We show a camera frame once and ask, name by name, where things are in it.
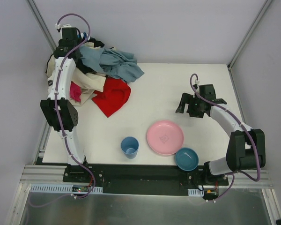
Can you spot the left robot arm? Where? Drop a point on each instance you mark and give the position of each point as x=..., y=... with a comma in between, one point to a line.
x=59, y=112

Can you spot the beige tote bag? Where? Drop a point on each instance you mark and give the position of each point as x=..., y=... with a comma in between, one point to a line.
x=50, y=66

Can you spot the cable duct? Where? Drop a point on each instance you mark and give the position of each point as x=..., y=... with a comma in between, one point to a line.
x=65, y=189
x=201, y=193

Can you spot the right cable duct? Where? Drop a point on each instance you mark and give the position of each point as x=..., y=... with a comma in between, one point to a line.
x=201, y=193

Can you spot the red cloth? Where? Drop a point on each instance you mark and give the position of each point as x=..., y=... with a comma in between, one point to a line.
x=115, y=94

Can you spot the cream beige cloth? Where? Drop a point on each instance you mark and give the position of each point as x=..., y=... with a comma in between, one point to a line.
x=88, y=84

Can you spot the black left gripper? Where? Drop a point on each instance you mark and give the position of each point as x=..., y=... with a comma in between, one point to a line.
x=83, y=68

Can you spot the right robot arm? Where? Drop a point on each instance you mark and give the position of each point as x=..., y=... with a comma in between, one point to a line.
x=246, y=152

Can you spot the black printed cloth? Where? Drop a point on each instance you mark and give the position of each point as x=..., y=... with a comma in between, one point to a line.
x=93, y=44

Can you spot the white cloth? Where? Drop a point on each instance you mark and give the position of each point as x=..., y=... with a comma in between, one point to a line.
x=50, y=82

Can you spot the dark blue bowl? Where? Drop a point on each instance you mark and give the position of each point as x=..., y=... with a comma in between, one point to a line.
x=186, y=159

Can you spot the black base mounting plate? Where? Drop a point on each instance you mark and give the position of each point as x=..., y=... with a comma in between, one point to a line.
x=142, y=179

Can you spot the magenta pink cloth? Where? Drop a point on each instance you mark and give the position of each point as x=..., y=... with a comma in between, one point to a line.
x=75, y=92

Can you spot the aluminium frame rail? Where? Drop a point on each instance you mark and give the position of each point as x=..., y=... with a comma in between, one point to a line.
x=42, y=173

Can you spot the grey-blue cloth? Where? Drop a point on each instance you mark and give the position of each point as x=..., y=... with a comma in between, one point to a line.
x=113, y=63

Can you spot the pink plate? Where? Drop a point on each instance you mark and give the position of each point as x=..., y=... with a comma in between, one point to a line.
x=165, y=137

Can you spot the left cable duct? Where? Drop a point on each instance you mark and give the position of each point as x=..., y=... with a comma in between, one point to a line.
x=65, y=189

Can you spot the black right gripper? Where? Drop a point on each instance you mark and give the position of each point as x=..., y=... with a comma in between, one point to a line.
x=189, y=103

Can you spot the light blue cup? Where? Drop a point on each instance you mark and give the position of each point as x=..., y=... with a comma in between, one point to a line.
x=129, y=147

